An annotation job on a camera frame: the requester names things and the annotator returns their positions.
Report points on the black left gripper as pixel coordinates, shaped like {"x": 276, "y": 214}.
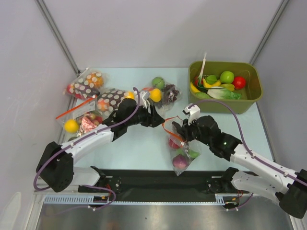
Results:
{"x": 152, "y": 120}

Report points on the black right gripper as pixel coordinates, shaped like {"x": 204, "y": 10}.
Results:
{"x": 186, "y": 132}

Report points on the red fake apple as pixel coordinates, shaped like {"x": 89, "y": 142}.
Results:
{"x": 174, "y": 143}

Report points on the clear orange-zip plastic bag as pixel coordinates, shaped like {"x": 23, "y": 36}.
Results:
{"x": 185, "y": 145}

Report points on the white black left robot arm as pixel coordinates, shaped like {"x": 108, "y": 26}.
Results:
{"x": 57, "y": 164}

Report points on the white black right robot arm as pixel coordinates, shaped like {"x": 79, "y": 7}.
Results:
{"x": 283, "y": 186}

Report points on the yellow fake pear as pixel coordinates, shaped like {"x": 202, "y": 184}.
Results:
{"x": 155, "y": 95}

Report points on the clear bag with grapes pear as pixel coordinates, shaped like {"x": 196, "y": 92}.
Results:
{"x": 170, "y": 94}

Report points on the purple fake onion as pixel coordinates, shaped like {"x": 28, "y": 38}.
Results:
{"x": 180, "y": 162}

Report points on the polka dot bag middle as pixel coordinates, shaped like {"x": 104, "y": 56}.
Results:
{"x": 110, "y": 98}

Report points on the polka dot bag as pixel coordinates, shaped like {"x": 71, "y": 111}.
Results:
{"x": 87, "y": 85}
{"x": 110, "y": 98}

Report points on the fake green onion stalk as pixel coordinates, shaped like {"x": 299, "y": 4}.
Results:
{"x": 202, "y": 69}

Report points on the fake napa cabbage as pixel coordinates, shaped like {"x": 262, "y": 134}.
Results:
{"x": 223, "y": 93}

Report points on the orange-zip bag with lemon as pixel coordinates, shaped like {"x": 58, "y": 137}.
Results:
{"x": 86, "y": 115}

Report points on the green fake apple in bin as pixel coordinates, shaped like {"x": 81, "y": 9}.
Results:
{"x": 227, "y": 77}

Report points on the polka dot bag far left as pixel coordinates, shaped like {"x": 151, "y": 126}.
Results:
{"x": 87, "y": 85}

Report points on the red fake tomato in bin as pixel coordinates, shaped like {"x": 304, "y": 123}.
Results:
{"x": 239, "y": 82}

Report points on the yellow fake lemon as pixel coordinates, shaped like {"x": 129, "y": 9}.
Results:
{"x": 71, "y": 126}

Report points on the olive green plastic bin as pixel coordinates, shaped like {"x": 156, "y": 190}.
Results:
{"x": 250, "y": 94}

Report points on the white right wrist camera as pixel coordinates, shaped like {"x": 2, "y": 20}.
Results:
{"x": 192, "y": 111}

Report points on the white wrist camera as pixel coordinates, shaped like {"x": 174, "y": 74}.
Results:
{"x": 192, "y": 111}
{"x": 143, "y": 98}

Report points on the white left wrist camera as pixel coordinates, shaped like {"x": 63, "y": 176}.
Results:
{"x": 143, "y": 98}

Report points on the white cable duct strip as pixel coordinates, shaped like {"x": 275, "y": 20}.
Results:
{"x": 203, "y": 199}

